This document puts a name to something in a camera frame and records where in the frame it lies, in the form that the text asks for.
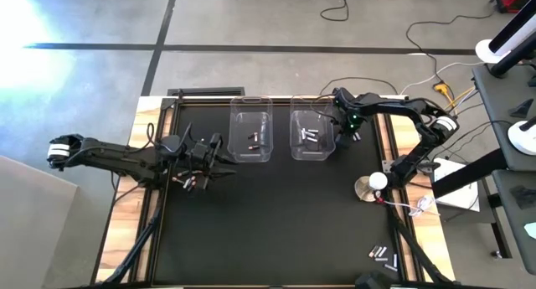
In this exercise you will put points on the grey metal bracket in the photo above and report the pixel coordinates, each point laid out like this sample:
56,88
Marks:
387,166

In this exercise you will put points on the white box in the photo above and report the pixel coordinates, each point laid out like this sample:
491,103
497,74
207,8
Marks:
456,197

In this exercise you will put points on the grey desk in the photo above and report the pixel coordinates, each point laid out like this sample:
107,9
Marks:
502,113

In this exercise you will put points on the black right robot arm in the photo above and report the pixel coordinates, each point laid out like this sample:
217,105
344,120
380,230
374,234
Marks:
398,106

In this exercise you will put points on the clear plastic bin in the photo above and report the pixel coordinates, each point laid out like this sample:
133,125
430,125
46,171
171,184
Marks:
234,113
297,113

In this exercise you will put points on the white light bulb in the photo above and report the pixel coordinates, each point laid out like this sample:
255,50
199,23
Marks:
378,181

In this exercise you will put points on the black support beam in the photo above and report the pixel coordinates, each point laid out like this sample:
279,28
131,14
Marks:
469,171

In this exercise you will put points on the white conical stand foot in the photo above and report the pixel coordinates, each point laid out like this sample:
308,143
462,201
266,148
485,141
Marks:
521,140
486,52

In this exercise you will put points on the black copper-top battery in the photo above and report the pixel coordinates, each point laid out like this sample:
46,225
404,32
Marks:
372,251
193,183
252,135
177,180
254,147
183,172

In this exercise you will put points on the black and white pole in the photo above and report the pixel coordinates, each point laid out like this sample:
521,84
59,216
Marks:
517,27

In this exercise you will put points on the roll of tape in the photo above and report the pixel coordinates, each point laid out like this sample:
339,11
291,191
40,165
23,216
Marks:
361,190

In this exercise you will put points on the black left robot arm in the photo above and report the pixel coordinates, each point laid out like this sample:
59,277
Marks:
109,155

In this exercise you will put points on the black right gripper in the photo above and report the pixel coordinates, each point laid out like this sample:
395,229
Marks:
349,121

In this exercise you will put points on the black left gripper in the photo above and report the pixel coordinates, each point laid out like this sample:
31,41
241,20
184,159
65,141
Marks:
197,162

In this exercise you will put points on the black work mat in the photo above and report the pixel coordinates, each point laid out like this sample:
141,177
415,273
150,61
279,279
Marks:
138,247

